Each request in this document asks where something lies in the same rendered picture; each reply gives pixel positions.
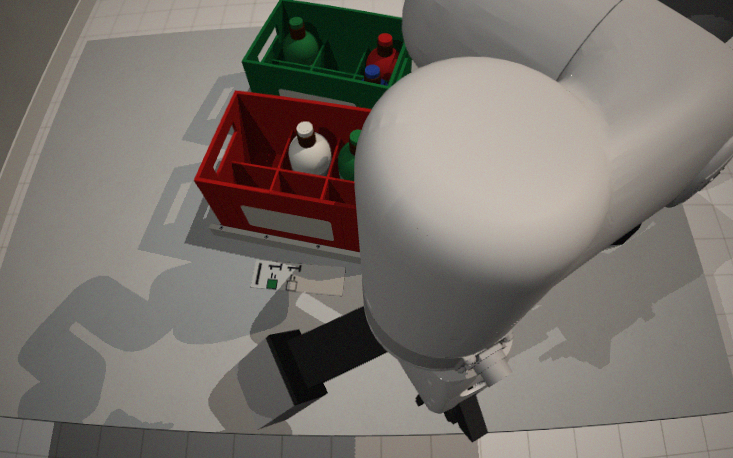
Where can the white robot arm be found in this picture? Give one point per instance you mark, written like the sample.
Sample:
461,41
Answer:
481,183

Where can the white bottle with grey label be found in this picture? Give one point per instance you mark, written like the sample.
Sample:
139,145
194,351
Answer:
309,153

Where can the white paper pick list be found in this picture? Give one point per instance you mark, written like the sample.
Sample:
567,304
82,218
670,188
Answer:
297,277

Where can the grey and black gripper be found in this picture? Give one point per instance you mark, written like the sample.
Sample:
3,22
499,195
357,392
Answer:
444,390

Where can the red plastic crate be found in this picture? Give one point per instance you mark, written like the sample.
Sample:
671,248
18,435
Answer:
262,124

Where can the green plastic crate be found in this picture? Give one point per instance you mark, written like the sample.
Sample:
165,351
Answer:
343,36

